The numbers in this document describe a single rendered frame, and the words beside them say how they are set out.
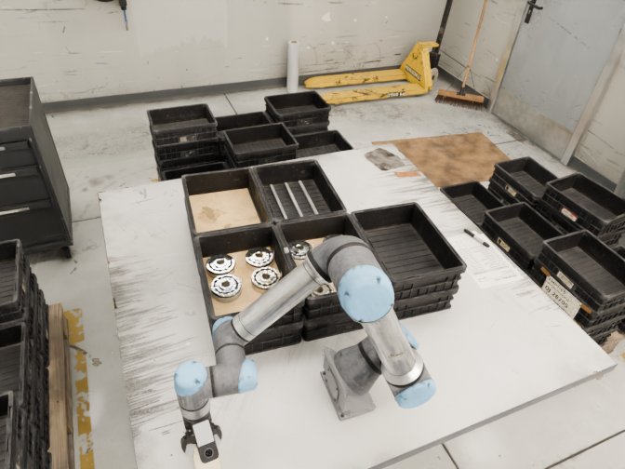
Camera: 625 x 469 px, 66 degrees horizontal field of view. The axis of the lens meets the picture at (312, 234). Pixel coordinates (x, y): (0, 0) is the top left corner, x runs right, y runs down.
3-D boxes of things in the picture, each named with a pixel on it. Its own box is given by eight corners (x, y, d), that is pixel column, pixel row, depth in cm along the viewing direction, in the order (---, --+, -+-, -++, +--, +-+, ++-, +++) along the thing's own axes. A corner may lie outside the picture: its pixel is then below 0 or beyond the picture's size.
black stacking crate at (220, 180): (273, 247, 187) (273, 223, 180) (196, 259, 179) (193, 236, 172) (251, 189, 216) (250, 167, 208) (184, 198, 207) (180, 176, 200)
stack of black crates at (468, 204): (505, 244, 302) (518, 215, 287) (467, 254, 292) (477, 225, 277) (467, 207, 329) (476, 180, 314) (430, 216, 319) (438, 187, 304)
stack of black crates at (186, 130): (211, 159, 355) (206, 102, 325) (221, 181, 334) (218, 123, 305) (155, 167, 341) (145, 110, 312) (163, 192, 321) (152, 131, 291)
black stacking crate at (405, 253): (459, 290, 176) (468, 268, 168) (387, 306, 168) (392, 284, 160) (410, 223, 204) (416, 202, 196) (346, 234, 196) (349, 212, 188)
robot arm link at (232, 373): (251, 341, 121) (206, 348, 119) (259, 375, 112) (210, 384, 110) (252, 362, 126) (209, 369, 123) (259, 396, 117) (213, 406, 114)
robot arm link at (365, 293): (421, 360, 144) (364, 233, 111) (445, 402, 132) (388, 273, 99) (385, 378, 144) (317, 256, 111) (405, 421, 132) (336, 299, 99)
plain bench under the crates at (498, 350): (543, 455, 214) (618, 364, 169) (182, 627, 161) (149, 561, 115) (374, 234, 323) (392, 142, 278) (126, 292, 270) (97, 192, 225)
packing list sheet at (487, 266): (527, 277, 199) (528, 276, 199) (483, 291, 191) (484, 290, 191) (478, 229, 221) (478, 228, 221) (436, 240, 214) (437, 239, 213)
